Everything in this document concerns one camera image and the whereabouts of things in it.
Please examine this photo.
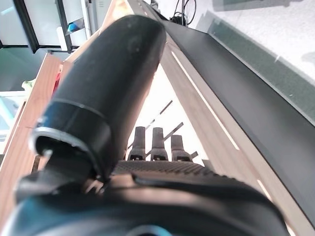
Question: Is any white-slatted wooden crate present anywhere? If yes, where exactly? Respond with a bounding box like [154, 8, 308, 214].
[0, 0, 315, 236]

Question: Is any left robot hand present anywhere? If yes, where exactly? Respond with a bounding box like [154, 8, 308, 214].
[2, 14, 288, 236]

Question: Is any glass door cabinet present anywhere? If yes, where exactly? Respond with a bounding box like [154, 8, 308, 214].
[0, 0, 99, 54]

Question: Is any wooden display stand dark frame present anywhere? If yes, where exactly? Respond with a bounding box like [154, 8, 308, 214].
[137, 0, 315, 190]

